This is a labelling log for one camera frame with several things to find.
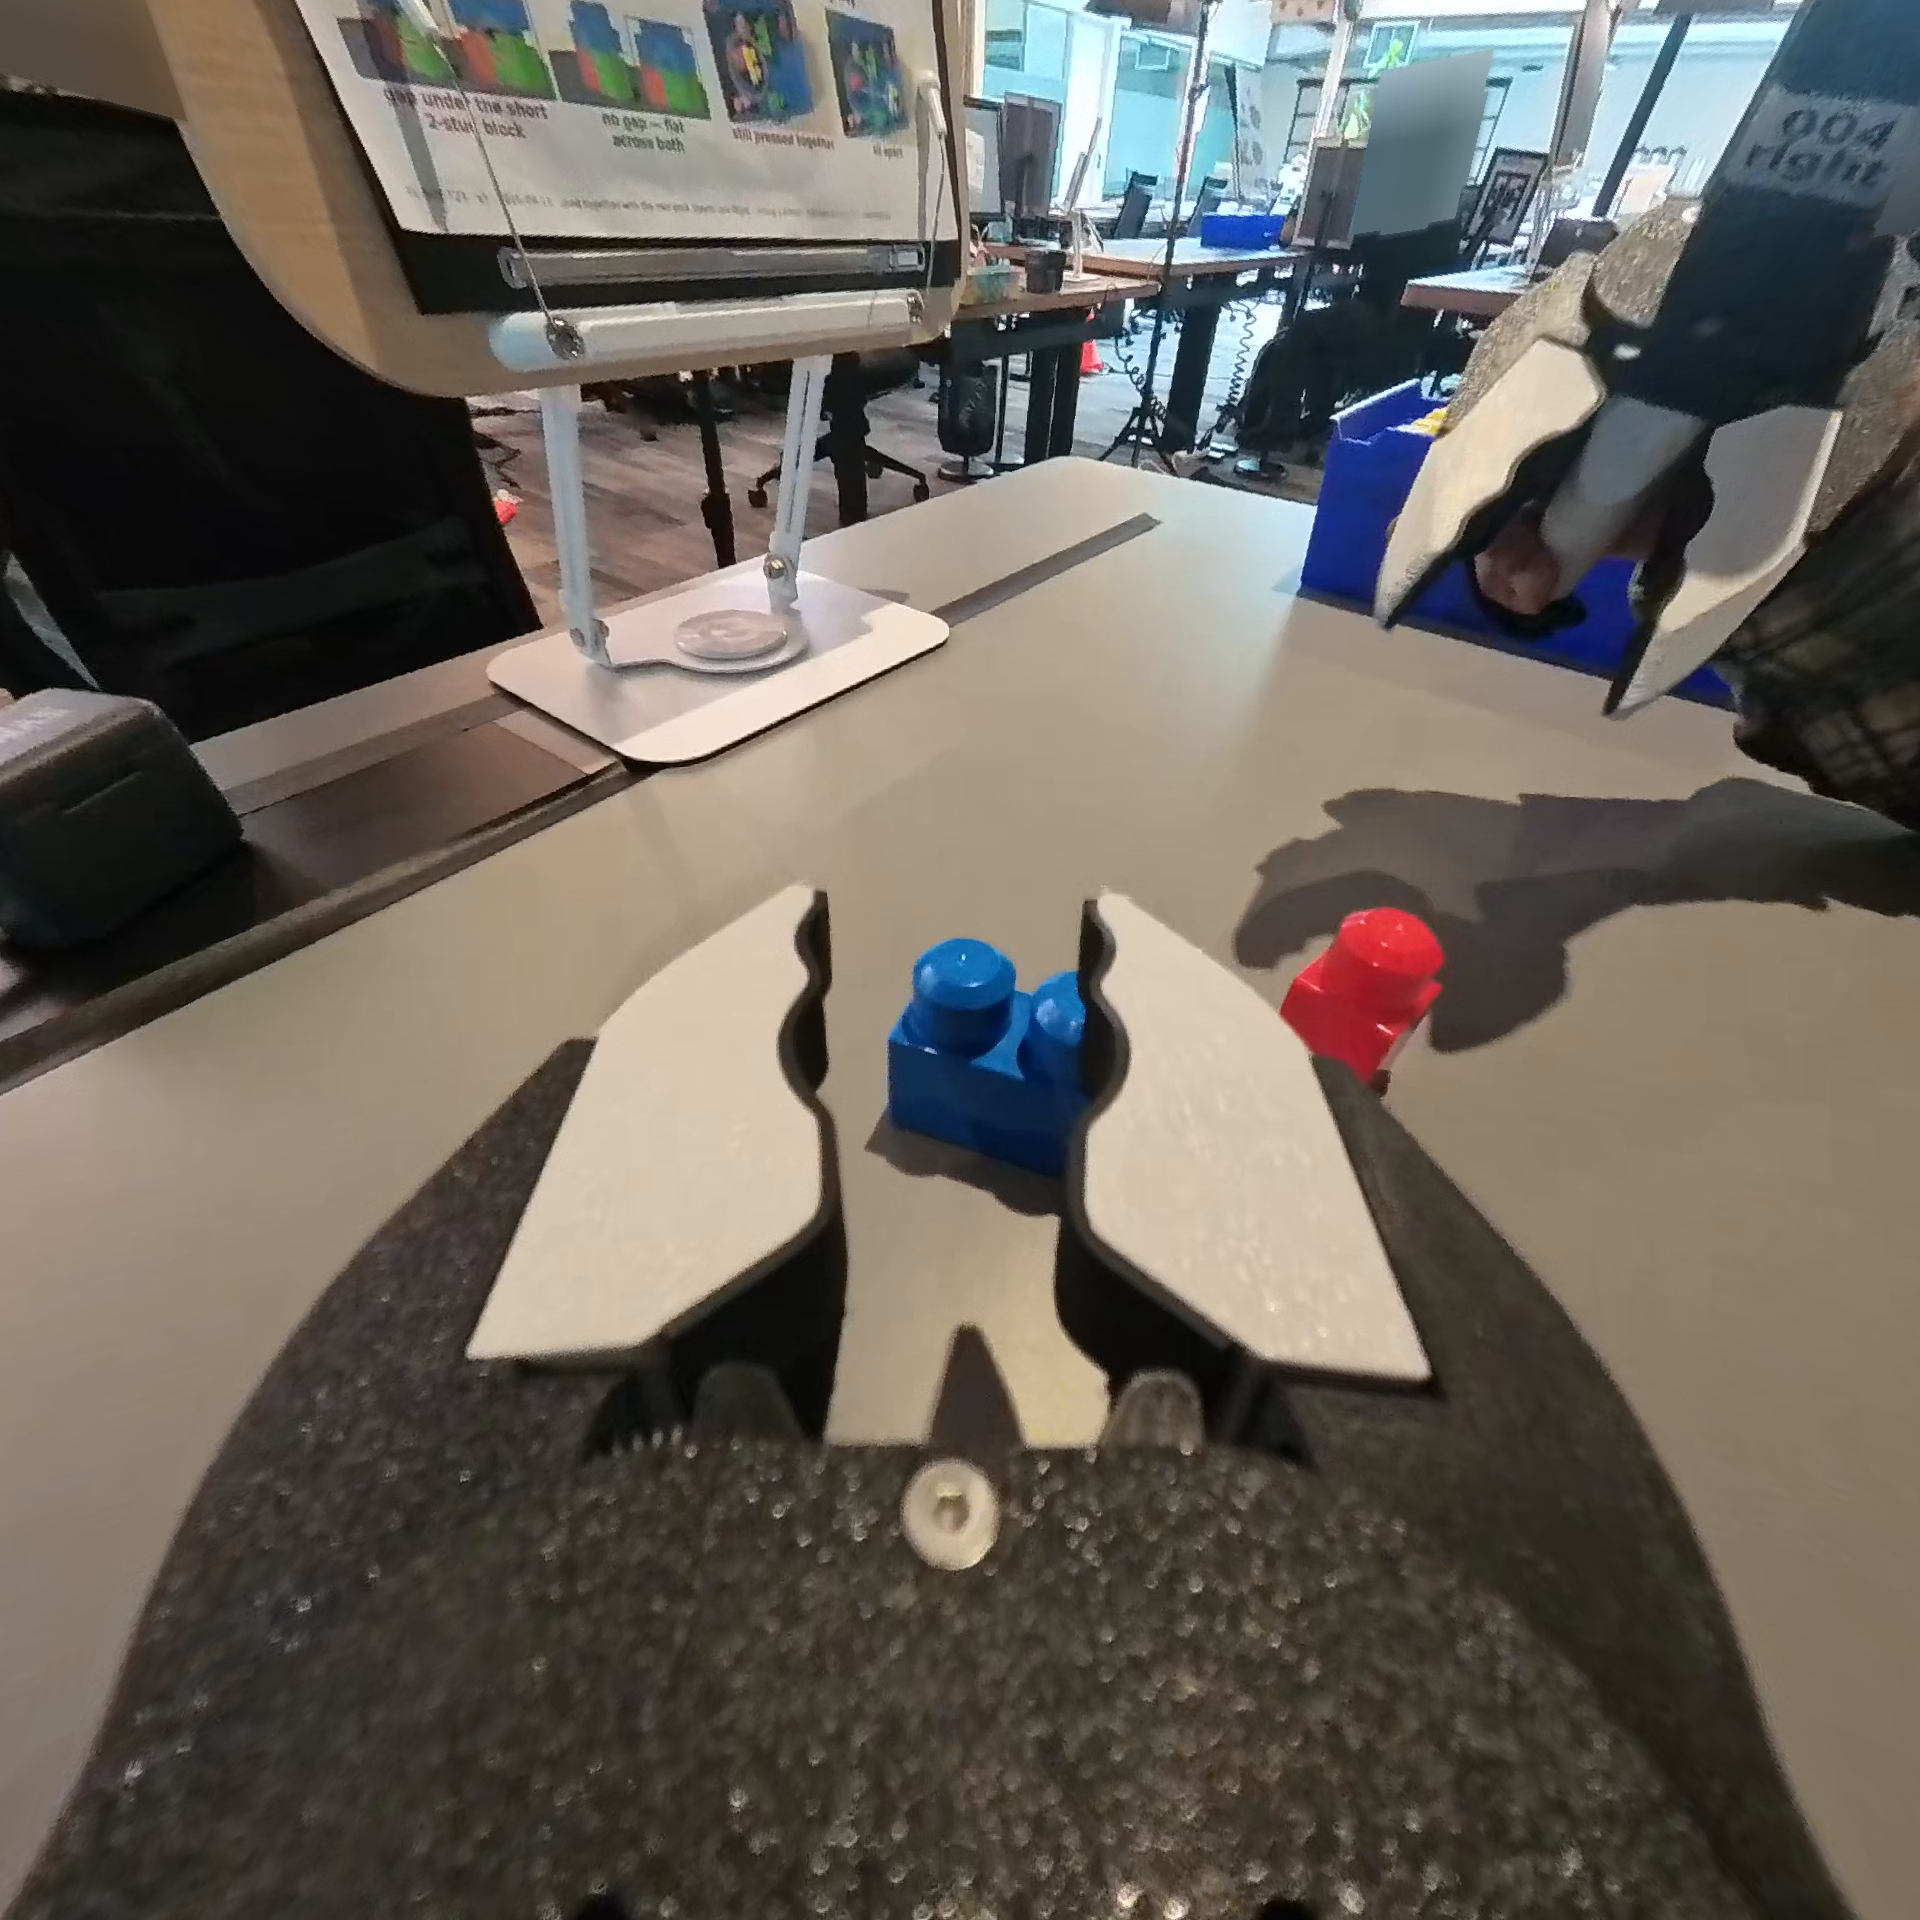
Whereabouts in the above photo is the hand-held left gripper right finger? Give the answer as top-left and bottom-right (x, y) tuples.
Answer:
(1058, 891), (1433, 1386)

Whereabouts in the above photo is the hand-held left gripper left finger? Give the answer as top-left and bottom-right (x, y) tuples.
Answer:
(466, 885), (850, 1370)

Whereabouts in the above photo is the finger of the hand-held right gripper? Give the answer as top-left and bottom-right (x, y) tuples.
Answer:
(1603, 405), (1848, 719)
(1371, 333), (1608, 632)

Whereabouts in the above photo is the blue plastic bin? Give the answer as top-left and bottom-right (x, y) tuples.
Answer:
(1300, 376), (1736, 709)

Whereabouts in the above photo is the red mega block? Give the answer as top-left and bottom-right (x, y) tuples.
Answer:
(1280, 909), (1447, 1090)

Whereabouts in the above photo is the blue two-stud mega block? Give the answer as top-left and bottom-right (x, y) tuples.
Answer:
(884, 936), (1106, 1178)

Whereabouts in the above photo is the person's right hand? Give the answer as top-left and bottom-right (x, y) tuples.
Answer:
(1476, 503), (1678, 622)

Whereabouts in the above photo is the wooden desk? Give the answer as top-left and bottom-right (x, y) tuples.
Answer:
(960, 262), (1163, 467)
(1081, 239), (1306, 443)
(1401, 269), (1578, 325)

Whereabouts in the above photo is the black tripod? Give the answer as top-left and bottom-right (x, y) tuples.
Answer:
(1100, 0), (1276, 475)

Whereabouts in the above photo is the white document stand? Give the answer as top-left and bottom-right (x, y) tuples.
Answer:
(150, 0), (976, 768)

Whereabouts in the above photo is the black office chair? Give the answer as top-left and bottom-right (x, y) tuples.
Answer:
(0, 82), (541, 746)
(752, 353), (935, 527)

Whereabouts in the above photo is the black power adapter cube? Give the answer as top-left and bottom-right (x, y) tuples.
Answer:
(0, 687), (244, 950)

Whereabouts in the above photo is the printed instruction sheet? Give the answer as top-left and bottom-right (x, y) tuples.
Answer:
(298, 0), (962, 243)

